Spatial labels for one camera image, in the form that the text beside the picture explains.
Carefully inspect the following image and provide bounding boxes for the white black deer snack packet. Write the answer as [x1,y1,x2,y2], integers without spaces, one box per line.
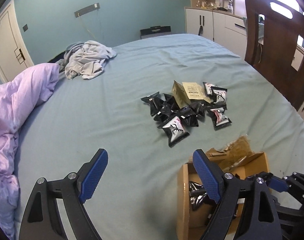
[161,116,190,147]

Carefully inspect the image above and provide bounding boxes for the snack packets inside box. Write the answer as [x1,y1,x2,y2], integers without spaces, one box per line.
[189,181,215,211]

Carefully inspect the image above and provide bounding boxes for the brown cardboard box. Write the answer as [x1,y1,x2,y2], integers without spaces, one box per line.
[176,136,272,239]

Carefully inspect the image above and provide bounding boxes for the white red snack packet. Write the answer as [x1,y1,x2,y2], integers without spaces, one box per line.
[207,107,232,131]

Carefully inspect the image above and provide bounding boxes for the white snack packet upper right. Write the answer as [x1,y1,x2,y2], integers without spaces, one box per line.
[211,86,227,105]

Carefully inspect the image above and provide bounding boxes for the black snack packet centre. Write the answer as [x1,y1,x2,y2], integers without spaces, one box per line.
[176,107,199,127]

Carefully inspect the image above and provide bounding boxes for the small snack packet top right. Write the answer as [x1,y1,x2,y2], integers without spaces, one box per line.
[203,82,217,97]

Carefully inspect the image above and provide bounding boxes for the lilac duvet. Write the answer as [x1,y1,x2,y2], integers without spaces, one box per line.
[0,63,59,239]

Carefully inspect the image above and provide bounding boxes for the kraft brown snack pouch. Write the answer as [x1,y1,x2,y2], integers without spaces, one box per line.
[172,80,191,108]

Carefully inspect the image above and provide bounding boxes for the teal bed sheet mattress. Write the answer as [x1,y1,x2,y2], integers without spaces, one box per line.
[14,34,304,239]

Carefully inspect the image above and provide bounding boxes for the black snack packet far left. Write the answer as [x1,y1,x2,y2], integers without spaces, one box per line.
[141,92,164,116]

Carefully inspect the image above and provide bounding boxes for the dark wooden chair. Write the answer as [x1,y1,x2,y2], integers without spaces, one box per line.
[245,0,304,109]

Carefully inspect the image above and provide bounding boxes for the crumpled grey clothing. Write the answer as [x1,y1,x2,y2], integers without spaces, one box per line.
[56,40,117,80]

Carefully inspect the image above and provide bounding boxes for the white door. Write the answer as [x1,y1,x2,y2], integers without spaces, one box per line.
[0,0,34,83]

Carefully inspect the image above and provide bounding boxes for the white cabinet unit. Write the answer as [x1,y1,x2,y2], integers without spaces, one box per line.
[184,0,304,128]

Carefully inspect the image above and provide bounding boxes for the metal wall bracket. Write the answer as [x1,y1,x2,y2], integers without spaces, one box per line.
[74,3,100,18]

